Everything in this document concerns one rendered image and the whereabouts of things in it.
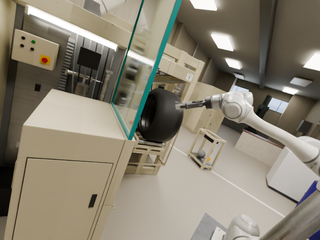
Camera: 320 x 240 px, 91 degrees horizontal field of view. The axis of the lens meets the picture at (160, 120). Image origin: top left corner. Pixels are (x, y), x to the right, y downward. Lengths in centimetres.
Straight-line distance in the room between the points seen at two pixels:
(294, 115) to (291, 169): 817
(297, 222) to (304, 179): 417
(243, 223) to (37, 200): 108
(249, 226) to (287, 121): 1191
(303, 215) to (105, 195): 90
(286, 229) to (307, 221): 9
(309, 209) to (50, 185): 110
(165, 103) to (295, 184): 426
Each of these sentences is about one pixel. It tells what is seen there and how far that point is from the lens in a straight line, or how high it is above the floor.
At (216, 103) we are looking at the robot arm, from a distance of 97.
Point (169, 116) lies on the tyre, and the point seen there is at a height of 126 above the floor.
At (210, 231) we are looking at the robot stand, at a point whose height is 65.
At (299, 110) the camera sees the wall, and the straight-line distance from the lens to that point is 1303.
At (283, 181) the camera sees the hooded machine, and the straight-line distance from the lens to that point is 516.
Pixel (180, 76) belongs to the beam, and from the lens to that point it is 198.
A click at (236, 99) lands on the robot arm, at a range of 79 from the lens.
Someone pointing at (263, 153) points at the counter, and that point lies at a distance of 755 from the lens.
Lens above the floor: 156
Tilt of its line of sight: 14 degrees down
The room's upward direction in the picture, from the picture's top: 21 degrees clockwise
